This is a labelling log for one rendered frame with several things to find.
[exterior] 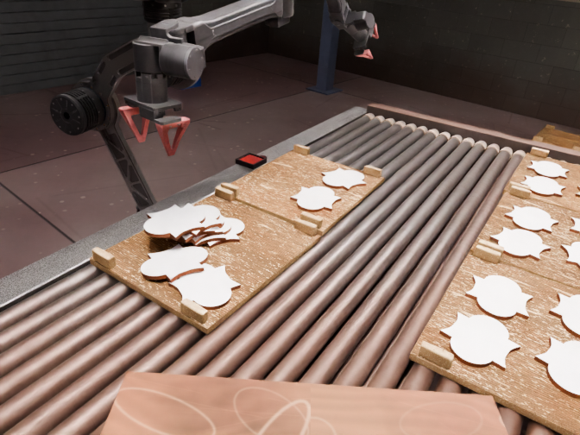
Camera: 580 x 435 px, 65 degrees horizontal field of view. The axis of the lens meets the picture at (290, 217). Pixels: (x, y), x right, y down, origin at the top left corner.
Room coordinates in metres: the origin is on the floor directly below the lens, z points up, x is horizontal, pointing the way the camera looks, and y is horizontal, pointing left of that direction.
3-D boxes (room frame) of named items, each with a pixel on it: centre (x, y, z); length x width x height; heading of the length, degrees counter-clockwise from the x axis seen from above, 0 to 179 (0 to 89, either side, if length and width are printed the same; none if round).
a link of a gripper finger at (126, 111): (0.88, 0.31, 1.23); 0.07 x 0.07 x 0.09; 53
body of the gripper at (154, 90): (0.86, 0.28, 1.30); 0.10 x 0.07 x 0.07; 53
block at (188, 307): (0.64, 0.17, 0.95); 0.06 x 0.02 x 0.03; 58
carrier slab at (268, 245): (0.88, 0.18, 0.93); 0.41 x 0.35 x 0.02; 148
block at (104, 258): (0.78, 0.39, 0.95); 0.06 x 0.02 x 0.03; 58
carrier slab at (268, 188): (1.24, -0.04, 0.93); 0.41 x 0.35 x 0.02; 150
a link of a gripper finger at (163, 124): (0.83, 0.25, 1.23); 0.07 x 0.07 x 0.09; 53
